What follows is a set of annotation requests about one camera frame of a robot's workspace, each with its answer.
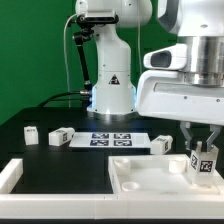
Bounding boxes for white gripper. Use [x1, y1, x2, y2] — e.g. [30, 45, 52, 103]
[137, 44, 224, 152]

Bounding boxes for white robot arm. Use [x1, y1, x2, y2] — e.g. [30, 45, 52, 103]
[75, 0, 224, 150]

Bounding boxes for white tag base sheet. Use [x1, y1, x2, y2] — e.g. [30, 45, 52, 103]
[70, 132, 151, 149]

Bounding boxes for white U-shaped obstacle fence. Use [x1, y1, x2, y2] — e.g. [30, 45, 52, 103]
[0, 159, 224, 219]

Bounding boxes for black base cable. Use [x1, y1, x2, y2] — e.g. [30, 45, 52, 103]
[37, 89, 92, 108]

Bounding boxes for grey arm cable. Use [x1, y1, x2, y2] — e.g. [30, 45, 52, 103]
[136, 19, 144, 81]

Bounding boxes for grey camera cable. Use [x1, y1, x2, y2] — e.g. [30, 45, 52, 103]
[63, 13, 78, 109]

